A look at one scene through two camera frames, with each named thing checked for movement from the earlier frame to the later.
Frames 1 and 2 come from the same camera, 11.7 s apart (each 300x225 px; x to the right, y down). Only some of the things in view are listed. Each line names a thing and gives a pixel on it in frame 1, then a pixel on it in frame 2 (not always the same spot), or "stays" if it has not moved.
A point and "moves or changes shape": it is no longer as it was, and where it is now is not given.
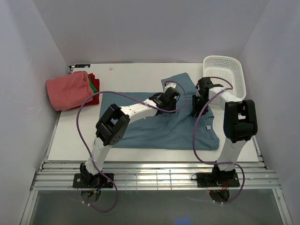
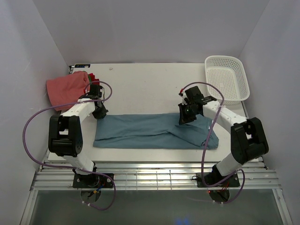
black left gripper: (174, 107) to (99, 116)
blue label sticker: (81, 65) stays
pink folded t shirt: (69, 92) stays
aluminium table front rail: (153, 176) stays
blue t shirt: (181, 130) moves or changes shape
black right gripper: (196, 109) to (183, 119)
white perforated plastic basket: (226, 71) stays
